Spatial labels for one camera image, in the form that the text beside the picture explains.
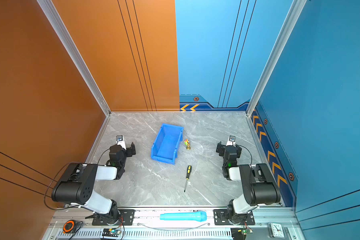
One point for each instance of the aluminium front rail frame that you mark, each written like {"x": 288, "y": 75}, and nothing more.
{"x": 148, "y": 226}

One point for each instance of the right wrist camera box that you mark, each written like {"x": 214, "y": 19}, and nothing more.
{"x": 231, "y": 141}

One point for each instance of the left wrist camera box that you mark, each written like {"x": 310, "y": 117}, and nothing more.
{"x": 121, "y": 141}

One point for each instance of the orange black tape measure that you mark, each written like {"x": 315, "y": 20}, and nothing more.
{"x": 70, "y": 227}

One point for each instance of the left green circuit board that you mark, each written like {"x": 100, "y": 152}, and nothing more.
{"x": 111, "y": 233}

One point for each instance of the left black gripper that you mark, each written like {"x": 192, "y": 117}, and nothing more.
{"x": 127, "y": 151}

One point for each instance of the black yellow screwdriver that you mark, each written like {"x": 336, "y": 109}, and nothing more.
{"x": 189, "y": 170}

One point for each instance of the blue plastic bin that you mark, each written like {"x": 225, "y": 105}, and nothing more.
{"x": 166, "y": 145}

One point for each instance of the right small circuit board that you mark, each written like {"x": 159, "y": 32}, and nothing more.
{"x": 244, "y": 232}

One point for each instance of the small white clock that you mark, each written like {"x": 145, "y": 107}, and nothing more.
{"x": 276, "y": 230}

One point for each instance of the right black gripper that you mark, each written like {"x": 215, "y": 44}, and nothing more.
{"x": 224, "y": 148}

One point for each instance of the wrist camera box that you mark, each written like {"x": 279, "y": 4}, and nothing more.
{"x": 231, "y": 141}
{"x": 121, "y": 141}

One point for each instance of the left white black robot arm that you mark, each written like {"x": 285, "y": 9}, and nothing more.
{"x": 76, "y": 185}

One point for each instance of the small colourful toy figure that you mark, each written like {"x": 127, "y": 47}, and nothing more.
{"x": 188, "y": 144}

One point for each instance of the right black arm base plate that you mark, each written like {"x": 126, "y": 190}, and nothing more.
{"x": 221, "y": 217}

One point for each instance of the cyan plastic microphone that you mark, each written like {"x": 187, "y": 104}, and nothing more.
{"x": 198, "y": 216}

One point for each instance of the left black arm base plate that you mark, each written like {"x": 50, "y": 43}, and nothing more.
{"x": 126, "y": 216}

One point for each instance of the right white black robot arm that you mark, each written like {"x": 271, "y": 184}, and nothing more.
{"x": 258, "y": 184}

